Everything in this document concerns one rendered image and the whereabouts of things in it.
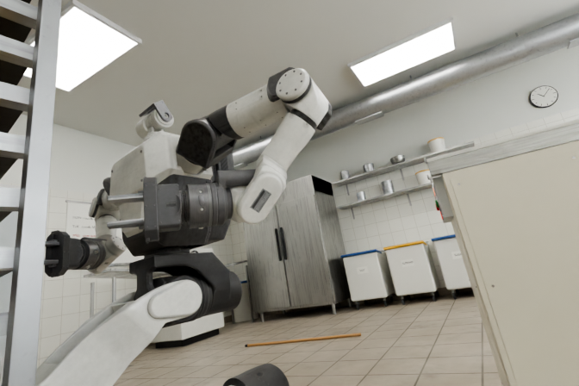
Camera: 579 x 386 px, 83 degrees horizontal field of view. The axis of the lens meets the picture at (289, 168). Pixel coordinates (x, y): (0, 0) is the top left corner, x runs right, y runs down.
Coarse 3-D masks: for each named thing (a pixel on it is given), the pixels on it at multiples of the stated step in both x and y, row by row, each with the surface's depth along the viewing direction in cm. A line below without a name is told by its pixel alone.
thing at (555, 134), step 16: (544, 128) 100; (560, 128) 98; (576, 128) 97; (496, 144) 104; (512, 144) 102; (528, 144) 101; (544, 144) 99; (432, 160) 111; (448, 160) 109; (464, 160) 107; (480, 160) 105; (432, 176) 111
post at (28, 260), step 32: (32, 96) 55; (32, 128) 53; (32, 160) 51; (32, 192) 50; (32, 224) 49; (32, 256) 48; (32, 288) 46; (32, 320) 45; (32, 352) 44; (32, 384) 43
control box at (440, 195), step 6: (432, 180) 114; (438, 180) 112; (438, 186) 112; (444, 186) 111; (438, 192) 112; (444, 192) 111; (438, 198) 112; (444, 198) 110; (444, 204) 110; (444, 210) 110; (450, 210) 109; (444, 216) 109; (450, 216) 109; (444, 222) 128
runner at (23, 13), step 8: (0, 0) 58; (8, 0) 59; (16, 0) 60; (0, 8) 58; (8, 8) 59; (16, 8) 60; (24, 8) 61; (32, 8) 62; (8, 16) 60; (16, 16) 60; (24, 16) 61; (32, 16) 61; (24, 24) 62; (32, 24) 62
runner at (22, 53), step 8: (0, 40) 56; (8, 40) 57; (16, 40) 58; (0, 48) 56; (8, 48) 57; (16, 48) 58; (24, 48) 59; (32, 48) 60; (0, 56) 57; (8, 56) 57; (16, 56) 58; (24, 56) 58; (32, 56) 59; (16, 64) 59; (24, 64) 60; (32, 64) 60
